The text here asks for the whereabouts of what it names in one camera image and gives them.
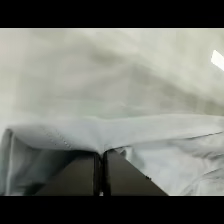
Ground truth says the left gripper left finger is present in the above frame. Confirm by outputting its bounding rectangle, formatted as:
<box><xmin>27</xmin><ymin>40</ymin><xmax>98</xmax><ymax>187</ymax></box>
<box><xmin>34</xmin><ymin>151</ymin><xmax>103</xmax><ymax>197</ymax></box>

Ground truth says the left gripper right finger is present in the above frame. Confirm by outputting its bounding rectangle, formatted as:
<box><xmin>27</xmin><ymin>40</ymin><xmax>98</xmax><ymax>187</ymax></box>
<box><xmin>101</xmin><ymin>149</ymin><xmax>169</xmax><ymax>197</ymax></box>

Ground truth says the pale grey shirt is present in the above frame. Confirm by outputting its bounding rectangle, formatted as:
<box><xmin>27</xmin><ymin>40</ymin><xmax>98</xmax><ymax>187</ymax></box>
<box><xmin>0</xmin><ymin>113</ymin><xmax>224</xmax><ymax>197</ymax></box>

